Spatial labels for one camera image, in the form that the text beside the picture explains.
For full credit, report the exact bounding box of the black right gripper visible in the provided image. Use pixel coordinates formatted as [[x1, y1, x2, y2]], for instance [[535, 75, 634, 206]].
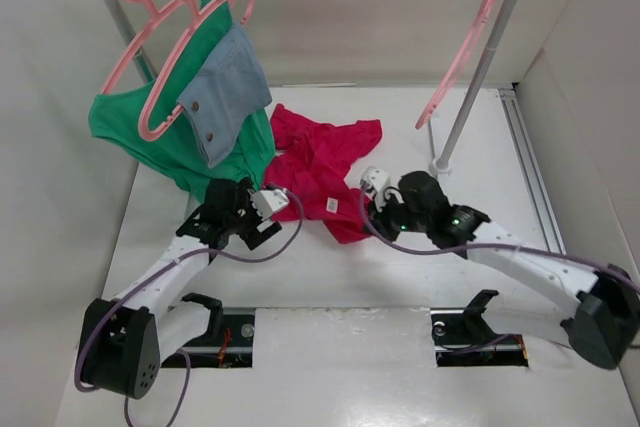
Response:
[[361, 187, 431, 244]]

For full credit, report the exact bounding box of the red t shirt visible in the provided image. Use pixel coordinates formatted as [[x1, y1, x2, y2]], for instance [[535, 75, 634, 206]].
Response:
[[263, 103, 383, 244]]

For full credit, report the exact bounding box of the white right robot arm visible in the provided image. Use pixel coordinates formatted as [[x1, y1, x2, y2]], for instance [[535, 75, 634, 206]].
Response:
[[359, 167, 639, 370]]

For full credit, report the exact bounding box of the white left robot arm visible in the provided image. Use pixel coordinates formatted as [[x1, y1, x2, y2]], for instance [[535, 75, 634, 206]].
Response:
[[74, 179, 289, 399]]

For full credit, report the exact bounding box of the green t shirt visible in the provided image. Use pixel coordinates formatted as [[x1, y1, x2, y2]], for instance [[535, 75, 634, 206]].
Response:
[[86, 0, 276, 201]]

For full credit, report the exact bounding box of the pink empty hanger right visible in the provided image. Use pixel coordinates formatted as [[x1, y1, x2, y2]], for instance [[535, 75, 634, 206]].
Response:
[[415, 0, 497, 130]]

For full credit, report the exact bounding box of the pink hanger with clothes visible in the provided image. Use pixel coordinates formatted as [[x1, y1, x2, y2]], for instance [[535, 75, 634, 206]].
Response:
[[131, 0, 255, 142]]

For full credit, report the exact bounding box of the blue denim garment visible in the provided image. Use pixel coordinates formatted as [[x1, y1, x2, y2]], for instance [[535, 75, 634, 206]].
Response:
[[177, 23, 272, 168]]

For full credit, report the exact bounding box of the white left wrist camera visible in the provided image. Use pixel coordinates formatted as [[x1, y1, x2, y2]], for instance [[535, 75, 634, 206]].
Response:
[[250, 188, 289, 220]]

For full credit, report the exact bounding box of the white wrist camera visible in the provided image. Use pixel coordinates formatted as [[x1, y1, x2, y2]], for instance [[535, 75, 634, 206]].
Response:
[[250, 188, 289, 220], [360, 166, 391, 212]]

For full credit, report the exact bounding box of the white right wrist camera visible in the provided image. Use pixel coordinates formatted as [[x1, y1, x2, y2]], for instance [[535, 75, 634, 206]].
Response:
[[360, 166, 391, 212]]

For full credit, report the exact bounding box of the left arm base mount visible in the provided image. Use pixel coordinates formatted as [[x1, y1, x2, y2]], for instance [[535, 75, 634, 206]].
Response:
[[183, 308, 256, 369]]

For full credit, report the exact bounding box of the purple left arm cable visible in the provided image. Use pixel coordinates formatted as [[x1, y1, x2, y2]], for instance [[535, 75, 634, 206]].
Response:
[[73, 188, 307, 427]]

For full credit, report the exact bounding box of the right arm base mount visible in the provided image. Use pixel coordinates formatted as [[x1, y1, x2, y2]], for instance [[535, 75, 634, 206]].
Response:
[[430, 309, 529, 368]]

